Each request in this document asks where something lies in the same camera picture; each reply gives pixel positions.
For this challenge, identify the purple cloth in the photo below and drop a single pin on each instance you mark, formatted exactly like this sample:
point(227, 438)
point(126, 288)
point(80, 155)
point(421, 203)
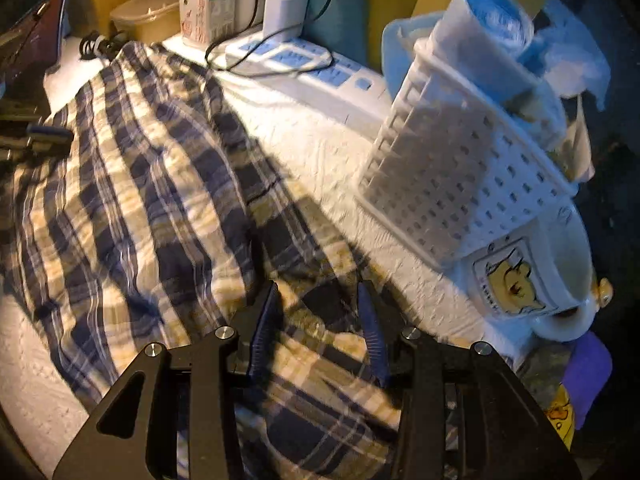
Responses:
point(588, 369)

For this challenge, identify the white power strip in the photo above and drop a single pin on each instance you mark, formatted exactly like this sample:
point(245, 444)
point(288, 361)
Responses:
point(338, 87)

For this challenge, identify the green white milk carton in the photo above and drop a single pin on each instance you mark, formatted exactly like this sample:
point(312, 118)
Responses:
point(203, 22)

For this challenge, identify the blue plastic bag roll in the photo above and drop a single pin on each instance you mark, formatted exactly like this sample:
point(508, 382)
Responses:
point(485, 41)

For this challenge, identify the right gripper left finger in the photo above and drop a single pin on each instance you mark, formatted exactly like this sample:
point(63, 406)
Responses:
point(133, 432)

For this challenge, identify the white power adapter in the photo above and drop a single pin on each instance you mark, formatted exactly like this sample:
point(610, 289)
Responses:
point(284, 19)

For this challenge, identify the yellow duck snack bag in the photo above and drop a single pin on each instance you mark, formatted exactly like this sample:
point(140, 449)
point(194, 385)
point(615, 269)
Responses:
point(561, 414)

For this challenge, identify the white perforated plastic basket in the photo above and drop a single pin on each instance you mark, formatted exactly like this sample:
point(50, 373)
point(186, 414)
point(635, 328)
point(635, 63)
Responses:
point(450, 171)

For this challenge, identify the beige lidded food container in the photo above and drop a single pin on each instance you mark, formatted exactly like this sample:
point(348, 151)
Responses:
point(147, 21)

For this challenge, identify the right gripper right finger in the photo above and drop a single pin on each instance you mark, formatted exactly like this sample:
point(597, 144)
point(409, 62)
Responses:
point(463, 413)

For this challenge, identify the white bear mug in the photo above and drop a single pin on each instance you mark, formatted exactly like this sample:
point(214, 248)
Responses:
point(540, 273)

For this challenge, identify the tablet with red screen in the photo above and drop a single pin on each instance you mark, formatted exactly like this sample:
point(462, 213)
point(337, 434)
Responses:
point(30, 48)

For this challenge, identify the plaid pajama pants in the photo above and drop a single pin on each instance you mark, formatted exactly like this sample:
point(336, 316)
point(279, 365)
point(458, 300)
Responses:
point(159, 226)

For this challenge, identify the white desk lamp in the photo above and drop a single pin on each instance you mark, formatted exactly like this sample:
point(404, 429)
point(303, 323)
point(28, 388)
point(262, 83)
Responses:
point(248, 14)

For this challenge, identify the white crumpled tissue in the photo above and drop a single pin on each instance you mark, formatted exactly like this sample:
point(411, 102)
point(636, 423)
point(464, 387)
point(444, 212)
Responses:
point(566, 55)

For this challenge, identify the small yellow figurine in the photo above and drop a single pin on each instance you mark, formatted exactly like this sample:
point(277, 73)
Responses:
point(602, 292)

